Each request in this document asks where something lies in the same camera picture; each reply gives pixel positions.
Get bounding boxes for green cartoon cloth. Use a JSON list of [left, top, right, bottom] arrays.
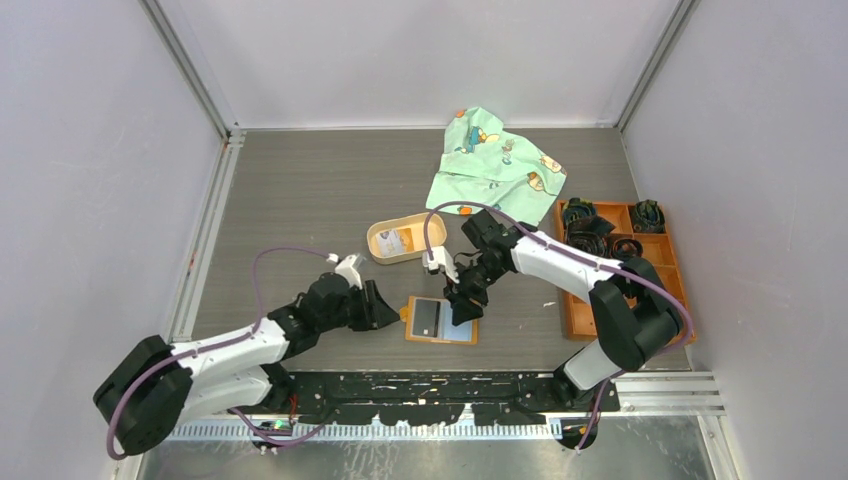
[[425, 107, 567, 226]]

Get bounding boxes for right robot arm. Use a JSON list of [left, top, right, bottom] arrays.
[[422, 210, 686, 411]]

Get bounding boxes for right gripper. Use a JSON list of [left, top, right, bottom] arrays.
[[443, 255, 508, 326]]

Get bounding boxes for black credit card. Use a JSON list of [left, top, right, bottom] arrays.
[[411, 299, 442, 338]]

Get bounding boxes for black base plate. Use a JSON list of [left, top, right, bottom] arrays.
[[241, 371, 620, 427]]

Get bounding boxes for beige oval tray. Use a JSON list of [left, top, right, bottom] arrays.
[[366, 212, 448, 265]]

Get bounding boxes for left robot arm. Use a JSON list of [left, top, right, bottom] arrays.
[[93, 273, 400, 460]]

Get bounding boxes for orange compartment organizer box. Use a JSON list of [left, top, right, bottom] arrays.
[[552, 198, 698, 346]]

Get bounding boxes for dark bundle in corner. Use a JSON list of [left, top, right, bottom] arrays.
[[630, 199, 666, 234]]

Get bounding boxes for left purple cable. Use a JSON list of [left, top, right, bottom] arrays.
[[105, 246, 340, 462]]

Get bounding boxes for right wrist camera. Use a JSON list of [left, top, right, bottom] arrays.
[[422, 246, 459, 284]]

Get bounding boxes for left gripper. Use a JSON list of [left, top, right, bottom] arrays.
[[318, 279, 398, 332]]

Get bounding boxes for black ring in organizer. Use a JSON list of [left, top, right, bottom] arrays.
[[609, 237, 644, 264]]

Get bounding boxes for dark coiled strap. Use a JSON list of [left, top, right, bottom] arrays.
[[561, 197, 617, 258]]

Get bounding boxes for orange leather card holder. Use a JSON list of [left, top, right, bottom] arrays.
[[399, 296, 478, 345]]

